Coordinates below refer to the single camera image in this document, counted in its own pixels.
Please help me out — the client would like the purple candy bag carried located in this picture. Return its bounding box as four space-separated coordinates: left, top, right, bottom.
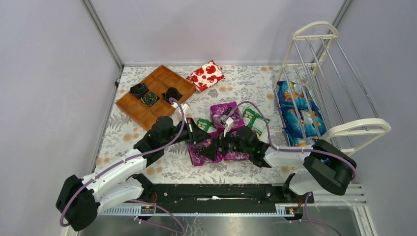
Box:
222 133 249 161

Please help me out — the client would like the purple candy bag front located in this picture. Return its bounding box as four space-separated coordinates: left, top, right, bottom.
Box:
187 143 223 167

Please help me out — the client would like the purple candy bag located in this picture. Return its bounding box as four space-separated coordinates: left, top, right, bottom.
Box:
210 101 245 132
187 143 223 167

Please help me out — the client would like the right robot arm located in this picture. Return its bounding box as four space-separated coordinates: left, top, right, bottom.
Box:
197 126 357 196

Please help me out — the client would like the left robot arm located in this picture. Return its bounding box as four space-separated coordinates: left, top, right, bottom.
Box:
56 117 211 231

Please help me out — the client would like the green candy bag left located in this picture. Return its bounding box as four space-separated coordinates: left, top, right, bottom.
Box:
196 118 217 133

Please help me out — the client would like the green candy bag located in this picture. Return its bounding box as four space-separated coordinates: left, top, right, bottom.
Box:
196 118 217 133
242 107 266 138

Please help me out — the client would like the purple candy bag top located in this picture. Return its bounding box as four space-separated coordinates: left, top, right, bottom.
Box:
210 101 245 132

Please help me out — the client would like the green candy bag right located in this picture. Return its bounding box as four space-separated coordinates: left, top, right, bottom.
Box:
242 107 266 138

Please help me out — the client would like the lower blue candy bag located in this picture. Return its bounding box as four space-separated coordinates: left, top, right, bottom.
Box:
280 106 327 147

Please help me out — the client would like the blue candy bag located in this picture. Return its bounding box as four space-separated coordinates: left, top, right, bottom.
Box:
280 106 327 147
277 81 318 111

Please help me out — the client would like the upper blue candy bag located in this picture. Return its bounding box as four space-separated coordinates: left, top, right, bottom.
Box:
277 81 318 111

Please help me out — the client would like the white metal shelf rack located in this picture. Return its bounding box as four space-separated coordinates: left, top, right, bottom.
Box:
273 21 391 155

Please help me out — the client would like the black orange rolled cloth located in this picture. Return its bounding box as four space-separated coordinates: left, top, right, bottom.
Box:
162 87 182 103

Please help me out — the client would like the wooden compartment tray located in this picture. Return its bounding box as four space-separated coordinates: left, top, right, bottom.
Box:
116 65 196 130

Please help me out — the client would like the black yellow rolled cloth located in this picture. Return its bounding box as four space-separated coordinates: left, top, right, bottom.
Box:
140 92 160 108

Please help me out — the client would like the red floral folded cloth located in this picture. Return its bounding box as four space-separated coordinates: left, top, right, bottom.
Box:
186 60 225 92

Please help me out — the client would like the black rolled cloth left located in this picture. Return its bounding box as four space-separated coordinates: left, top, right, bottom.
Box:
129 83 149 99

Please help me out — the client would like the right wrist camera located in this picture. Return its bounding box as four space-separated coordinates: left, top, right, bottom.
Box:
220 115 234 138

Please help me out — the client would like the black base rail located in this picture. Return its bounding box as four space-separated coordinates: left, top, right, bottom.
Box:
129 174 314 215

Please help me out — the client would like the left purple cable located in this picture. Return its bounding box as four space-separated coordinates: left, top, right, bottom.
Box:
59 97 187 228

